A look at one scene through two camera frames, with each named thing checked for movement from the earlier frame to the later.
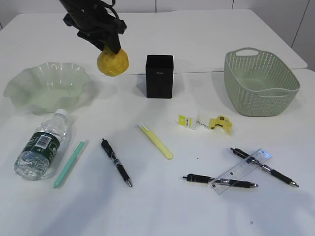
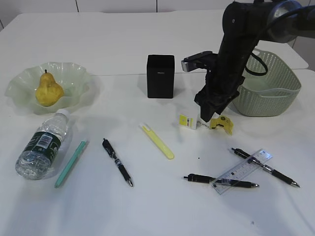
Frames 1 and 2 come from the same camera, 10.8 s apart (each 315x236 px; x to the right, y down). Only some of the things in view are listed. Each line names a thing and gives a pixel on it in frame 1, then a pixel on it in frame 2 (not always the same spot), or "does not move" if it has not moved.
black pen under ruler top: (249, 159) does not move
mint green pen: (69, 164) does not move
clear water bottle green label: (33, 163) does not move
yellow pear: (112, 64) to (49, 92)
